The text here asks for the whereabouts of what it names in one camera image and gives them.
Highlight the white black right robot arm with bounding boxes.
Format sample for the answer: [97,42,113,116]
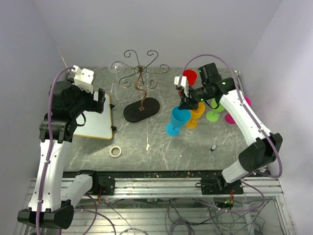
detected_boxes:
[174,63,283,194]

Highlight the pink plastic wine glass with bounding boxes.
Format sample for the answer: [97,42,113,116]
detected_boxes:
[224,96,252,125]

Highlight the masking tape roll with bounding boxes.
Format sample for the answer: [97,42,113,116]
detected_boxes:
[109,146,122,158]

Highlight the blue plastic wine glass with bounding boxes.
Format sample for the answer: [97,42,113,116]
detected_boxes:
[165,106,191,137]

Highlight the aluminium mounting rail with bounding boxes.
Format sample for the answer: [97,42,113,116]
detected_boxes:
[26,171,282,199]

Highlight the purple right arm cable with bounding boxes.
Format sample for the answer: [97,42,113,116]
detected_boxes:
[182,54,284,178]

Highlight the orange plastic wine glass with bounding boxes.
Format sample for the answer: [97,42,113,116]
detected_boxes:
[185,102,205,129]

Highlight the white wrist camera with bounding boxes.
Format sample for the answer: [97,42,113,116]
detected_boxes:
[71,66,94,94]
[174,76,189,97]

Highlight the red plastic wine glass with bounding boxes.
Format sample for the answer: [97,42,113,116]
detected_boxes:
[183,70,198,88]

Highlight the green plastic wine glass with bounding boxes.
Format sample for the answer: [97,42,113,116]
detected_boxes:
[206,99,224,122]

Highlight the clear wine glass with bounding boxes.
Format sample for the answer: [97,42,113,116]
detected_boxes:
[108,61,125,100]

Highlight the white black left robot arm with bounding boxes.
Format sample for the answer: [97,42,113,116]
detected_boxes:
[17,81,106,229]

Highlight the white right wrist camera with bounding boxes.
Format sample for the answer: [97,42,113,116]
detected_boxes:
[174,76,189,97]

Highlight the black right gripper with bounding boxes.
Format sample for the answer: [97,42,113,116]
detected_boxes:
[178,84,214,111]

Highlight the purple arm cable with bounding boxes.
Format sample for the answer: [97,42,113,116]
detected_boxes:
[35,66,74,235]
[182,54,284,178]

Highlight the yellow-framed whiteboard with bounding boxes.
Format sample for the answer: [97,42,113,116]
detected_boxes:
[74,94,113,140]

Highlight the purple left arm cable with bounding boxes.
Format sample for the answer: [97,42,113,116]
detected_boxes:
[35,66,74,235]

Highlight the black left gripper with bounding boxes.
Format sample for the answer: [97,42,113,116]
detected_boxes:
[67,77,105,117]

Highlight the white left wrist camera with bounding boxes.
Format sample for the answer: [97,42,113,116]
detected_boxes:
[71,66,94,94]

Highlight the copper wire wine glass rack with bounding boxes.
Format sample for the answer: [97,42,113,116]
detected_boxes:
[111,49,170,123]

